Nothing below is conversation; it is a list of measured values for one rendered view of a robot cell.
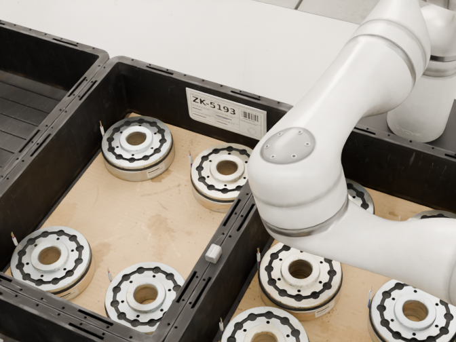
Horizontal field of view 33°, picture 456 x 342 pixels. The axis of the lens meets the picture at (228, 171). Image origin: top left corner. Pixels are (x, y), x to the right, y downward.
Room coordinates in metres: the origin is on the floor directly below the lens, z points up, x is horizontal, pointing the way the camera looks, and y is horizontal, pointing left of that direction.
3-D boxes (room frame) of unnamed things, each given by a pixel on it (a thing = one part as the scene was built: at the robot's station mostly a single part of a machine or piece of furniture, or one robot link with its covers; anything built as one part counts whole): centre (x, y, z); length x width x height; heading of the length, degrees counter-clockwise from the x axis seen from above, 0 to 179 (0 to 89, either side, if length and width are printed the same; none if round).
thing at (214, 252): (0.51, 0.02, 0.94); 0.02 x 0.01 x 0.01; 150
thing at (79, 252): (0.58, 0.23, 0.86); 0.10 x 0.10 x 0.01
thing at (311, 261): (0.53, -0.08, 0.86); 0.05 x 0.05 x 0.01
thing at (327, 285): (0.53, -0.08, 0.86); 0.10 x 0.10 x 0.01
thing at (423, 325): (0.46, -0.20, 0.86); 0.05 x 0.05 x 0.01
